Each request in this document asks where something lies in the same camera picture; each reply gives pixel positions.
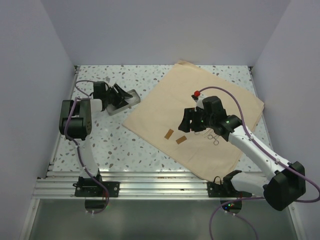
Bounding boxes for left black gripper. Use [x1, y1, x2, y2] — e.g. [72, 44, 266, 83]
[103, 83, 132, 108]

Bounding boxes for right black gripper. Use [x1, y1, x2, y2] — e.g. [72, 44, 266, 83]
[178, 107, 215, 133]

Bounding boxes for brown plaster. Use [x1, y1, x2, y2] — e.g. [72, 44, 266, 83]
[175, 135, 187, 145]
[164, 129, 174, 140]

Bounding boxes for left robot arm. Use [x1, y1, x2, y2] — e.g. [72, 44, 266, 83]
[58, 80, 141, 197]

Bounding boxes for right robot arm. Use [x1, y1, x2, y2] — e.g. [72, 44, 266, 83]
[178, 92, 306, 211]

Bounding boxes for metal tray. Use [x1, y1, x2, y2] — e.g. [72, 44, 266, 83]
[106, 89, 141, 116]

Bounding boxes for beige cloth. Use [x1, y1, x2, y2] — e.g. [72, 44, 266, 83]
[123, 61, 264, 181]

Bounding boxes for steel forceps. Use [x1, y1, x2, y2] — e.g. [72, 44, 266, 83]
[207, 133, 220, 146]

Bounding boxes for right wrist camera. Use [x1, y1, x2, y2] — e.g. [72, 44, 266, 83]
[191, 90, 205, 109]

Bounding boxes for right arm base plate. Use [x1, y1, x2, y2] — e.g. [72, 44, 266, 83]
[206, 176, 252, 199]

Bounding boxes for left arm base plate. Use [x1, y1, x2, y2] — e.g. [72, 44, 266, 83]
[72, 177, 120, 198]

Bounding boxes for aluminium rail frame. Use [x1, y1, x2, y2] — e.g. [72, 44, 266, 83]
[18, 65, 307, 240]

